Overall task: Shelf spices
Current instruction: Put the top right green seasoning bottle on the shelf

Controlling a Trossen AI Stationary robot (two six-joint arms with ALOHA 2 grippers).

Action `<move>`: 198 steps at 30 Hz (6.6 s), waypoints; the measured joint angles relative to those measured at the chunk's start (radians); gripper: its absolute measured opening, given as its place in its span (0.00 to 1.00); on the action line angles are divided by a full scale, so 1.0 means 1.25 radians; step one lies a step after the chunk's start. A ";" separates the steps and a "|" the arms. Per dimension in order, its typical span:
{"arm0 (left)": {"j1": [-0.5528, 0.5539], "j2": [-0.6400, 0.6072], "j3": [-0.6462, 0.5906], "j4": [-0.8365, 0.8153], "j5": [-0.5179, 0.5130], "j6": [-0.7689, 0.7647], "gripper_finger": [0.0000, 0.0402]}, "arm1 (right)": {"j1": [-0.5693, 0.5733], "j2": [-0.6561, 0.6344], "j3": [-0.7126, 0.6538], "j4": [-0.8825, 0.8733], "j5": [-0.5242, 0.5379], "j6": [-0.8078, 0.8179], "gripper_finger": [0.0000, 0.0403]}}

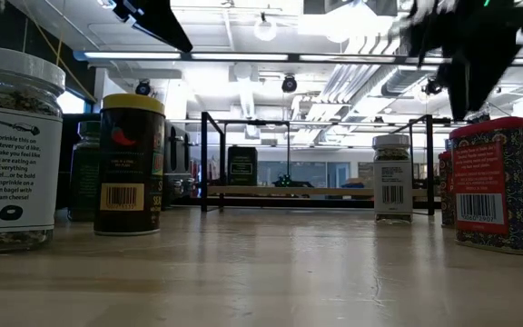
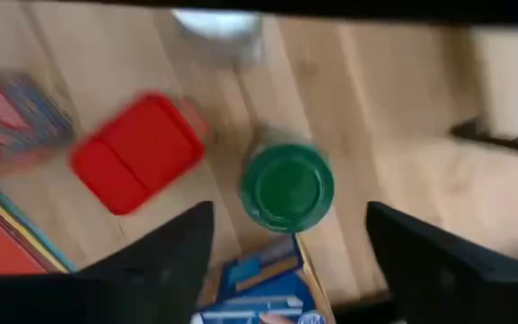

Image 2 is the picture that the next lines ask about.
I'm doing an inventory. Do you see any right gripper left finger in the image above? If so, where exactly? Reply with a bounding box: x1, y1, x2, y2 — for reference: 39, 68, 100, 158
0, 201, 216, 324

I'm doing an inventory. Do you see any white-lid seasoning jar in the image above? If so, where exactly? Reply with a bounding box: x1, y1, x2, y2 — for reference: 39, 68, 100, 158
171, 8, 264, 64

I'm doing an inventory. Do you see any red-lid smoked paprika tin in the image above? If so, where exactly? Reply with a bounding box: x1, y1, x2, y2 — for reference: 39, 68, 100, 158
68, 91, 210, 217
0, 71, 76, 176

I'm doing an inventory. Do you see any green-lid spice jar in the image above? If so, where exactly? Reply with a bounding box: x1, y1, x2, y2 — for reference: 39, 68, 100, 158
239, 128, 335, 235

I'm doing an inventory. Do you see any blue plastic wrap box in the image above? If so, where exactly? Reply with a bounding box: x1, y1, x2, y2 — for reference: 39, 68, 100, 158
190, 233, 336, 324

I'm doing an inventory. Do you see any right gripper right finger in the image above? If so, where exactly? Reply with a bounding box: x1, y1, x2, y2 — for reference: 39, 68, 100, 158
366, 201, 518, 324

